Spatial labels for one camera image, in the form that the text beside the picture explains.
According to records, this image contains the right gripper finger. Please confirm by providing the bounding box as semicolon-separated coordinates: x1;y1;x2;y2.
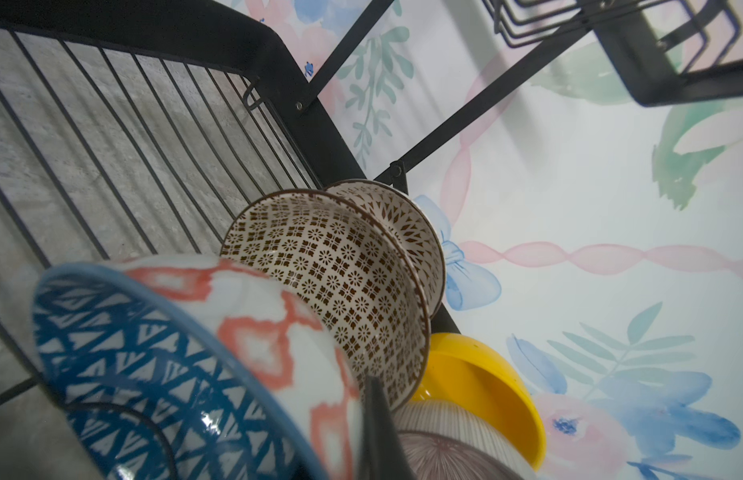
364;376;415;480

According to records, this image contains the pink patterned bowl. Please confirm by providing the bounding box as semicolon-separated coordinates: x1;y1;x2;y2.
393;400;537;479

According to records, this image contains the yellow bowl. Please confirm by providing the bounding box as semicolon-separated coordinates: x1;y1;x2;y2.
411;333;547;470

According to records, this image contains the orange dotted patterned bowl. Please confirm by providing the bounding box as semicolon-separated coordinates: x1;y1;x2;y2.
220;189;431;409

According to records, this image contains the blue patterned bowl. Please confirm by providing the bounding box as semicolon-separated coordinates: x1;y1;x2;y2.
31;254;364;479

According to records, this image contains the white red patterned bowl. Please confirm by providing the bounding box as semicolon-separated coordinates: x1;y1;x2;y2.
325;179;447;319

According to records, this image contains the black wire dish rack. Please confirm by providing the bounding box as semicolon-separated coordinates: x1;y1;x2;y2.
0;0;743;415

